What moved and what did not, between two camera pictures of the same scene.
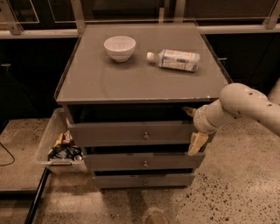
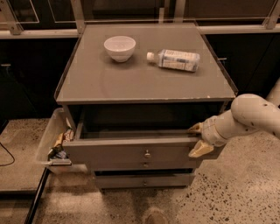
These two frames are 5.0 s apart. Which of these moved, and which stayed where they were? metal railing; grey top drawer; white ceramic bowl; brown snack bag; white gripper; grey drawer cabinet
Moved: grey top drawer; white gripper
Stayed: grey drawer cabinet; brown snack bag; white ceramic bowl; metal railing
